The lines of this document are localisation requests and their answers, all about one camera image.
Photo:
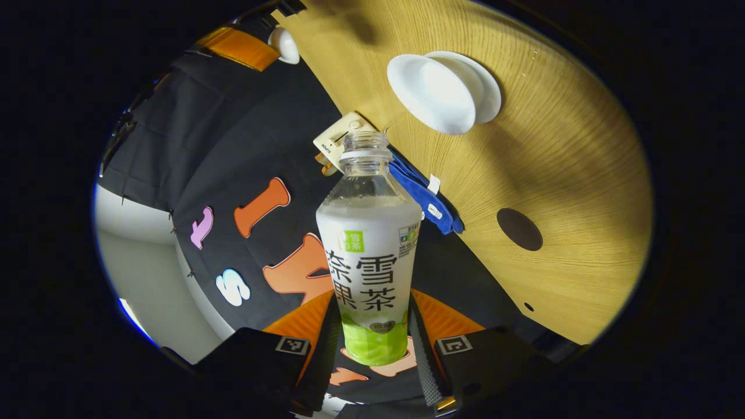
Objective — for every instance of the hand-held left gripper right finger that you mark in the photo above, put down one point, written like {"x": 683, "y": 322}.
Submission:
{"x": 425, "y": 361}

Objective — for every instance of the white saucer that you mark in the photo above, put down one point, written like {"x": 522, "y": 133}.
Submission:
{"x": 490, "y": 87}

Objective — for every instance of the black backdrop cloth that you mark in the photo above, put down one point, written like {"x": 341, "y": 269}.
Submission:
{"x": 244, "y": 139}

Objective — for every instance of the white teacup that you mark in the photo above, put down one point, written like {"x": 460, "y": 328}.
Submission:
{"x": 436, "y": 93}

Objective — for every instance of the dark round coaster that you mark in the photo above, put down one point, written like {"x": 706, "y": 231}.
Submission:
{"x": 519, "y": 229}

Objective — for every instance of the blue folded towel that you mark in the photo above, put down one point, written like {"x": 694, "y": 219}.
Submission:
{"x": 425, "y": 195}

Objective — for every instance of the clear water bottle white label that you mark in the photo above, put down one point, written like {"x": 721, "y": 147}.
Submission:
{"x": 369, "y": 256}

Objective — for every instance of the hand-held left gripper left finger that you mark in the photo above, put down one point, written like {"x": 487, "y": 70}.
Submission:
{"x": 326, "y": 361}

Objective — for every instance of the white teacup lid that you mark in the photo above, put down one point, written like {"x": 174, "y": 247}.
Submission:
{"x": 285, "y": 45}

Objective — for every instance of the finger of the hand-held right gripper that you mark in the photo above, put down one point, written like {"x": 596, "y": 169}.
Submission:
{"x": 238, "y": 46}
{"x": 289, "y": 8}

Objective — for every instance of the toast slice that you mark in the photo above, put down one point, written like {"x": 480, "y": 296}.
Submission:
{"x": 327, "y": 167}

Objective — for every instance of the white toaster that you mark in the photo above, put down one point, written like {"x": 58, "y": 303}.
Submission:
{"x": 337, "y": 137}

